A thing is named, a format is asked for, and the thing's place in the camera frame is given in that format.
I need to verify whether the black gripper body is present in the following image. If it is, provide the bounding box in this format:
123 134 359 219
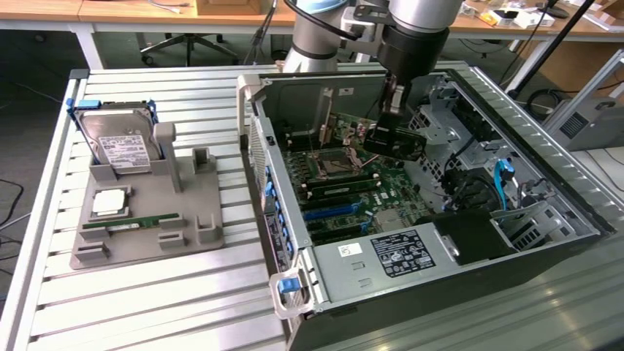
378 25 451 80

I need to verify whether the black graphics card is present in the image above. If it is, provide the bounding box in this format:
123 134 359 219
319 86 430 162

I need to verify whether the silver disk bay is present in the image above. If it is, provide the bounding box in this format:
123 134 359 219
403 76 514 176
490 200 584 254

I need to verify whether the metal socket cover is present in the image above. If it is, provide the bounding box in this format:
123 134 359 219
347 144 384 171

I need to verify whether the green motherboard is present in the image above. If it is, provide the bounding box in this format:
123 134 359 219
282 124 427 246

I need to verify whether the CPU socket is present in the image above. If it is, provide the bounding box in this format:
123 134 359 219
311 148 363 181

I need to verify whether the white box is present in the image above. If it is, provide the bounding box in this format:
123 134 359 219
487 9 558 30

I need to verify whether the black RAM stick with label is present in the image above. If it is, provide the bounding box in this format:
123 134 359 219
304 177 383 201

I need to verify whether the black stand pole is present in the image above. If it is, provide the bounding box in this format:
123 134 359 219
507 0 599 99

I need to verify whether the black monitor base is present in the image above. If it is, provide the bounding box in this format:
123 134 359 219
535 0 571 20

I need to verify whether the black long expansion slot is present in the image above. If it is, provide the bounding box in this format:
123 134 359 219
310 224 367 246
298 195 354 213

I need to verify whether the silver chipset heatsink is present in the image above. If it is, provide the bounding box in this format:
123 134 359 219
375 210 407 232

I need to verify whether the blue expansion slot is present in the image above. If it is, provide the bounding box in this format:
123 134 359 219
302 203 358 222

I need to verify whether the brown cardboard box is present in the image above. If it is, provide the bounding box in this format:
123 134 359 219
196 0 274 16

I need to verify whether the grey computer tower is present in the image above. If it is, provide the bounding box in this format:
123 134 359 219
558 97 624 151

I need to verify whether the black office chair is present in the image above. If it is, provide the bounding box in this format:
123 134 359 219
140 31 242 67

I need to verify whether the silver power supply unit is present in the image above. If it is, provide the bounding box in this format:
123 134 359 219
311 222 463 305

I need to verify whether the black open PC case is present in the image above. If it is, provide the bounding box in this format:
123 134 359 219
236 67 616 351

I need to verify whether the hard disk in blue carrier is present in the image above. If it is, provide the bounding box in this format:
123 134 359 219
63 97 163 176

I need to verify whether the grey parts rack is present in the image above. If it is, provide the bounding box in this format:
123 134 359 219
71 122 226 271

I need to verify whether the green RAM stick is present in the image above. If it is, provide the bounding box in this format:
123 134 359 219
82 214 180 231

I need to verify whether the silver CPU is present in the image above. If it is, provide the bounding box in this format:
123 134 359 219
92 189 127 215

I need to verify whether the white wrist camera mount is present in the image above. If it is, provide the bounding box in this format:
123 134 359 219
339 5 390 41

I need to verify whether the wooden desk white frame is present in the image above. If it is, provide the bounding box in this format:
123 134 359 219
0 0 104 70
79 0 624 92

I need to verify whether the black coiled cable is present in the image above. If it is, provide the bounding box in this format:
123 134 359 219
528 89 570 120

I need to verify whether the black wire bundle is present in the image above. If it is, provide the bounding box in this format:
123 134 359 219
442 171 507 214

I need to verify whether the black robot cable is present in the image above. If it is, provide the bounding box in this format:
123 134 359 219
243 0 363 67

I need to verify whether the blue disk wire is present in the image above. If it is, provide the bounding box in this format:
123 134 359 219
492 159 519 213

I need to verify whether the grey wire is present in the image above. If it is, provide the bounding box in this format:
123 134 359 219
516 178 555 205

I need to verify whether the aluminium profile post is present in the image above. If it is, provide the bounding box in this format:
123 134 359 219
542 49 624 132

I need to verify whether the white cable on desk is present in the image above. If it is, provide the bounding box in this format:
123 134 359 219
147 0 191 15

